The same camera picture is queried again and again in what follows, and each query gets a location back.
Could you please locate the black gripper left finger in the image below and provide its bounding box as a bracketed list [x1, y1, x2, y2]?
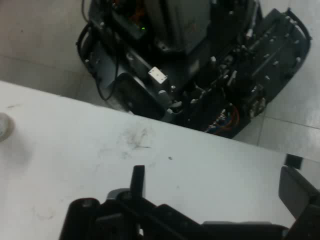
[59, 164, 201, 240]

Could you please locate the black tape marker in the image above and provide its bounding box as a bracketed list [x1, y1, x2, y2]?
[285, 154, 304, 170]

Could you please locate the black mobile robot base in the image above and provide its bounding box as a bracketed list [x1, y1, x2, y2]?
[76, 0, 313, 140]

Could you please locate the green capped spice bottle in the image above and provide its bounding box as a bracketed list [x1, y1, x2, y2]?
[0, 112, 15, 143]

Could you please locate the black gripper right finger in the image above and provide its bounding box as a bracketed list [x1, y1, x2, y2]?
[278, 165, 320, 240]

